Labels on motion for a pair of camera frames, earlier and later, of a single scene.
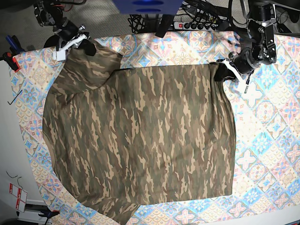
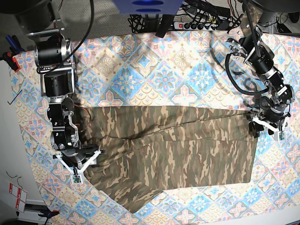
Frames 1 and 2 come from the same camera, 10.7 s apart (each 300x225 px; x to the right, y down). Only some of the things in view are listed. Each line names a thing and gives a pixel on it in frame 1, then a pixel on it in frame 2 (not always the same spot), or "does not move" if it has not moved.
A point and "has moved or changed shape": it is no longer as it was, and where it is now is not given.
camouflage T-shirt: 117,138 has moved or changed shape
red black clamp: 8,56 does not move
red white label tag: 21,197 does not move
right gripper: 243,62 -> 273,117
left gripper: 60,54 -> 77,163
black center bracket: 165,23 does not move
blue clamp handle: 16,47 does not move
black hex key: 15,98 does not move
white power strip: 203,26 does not move
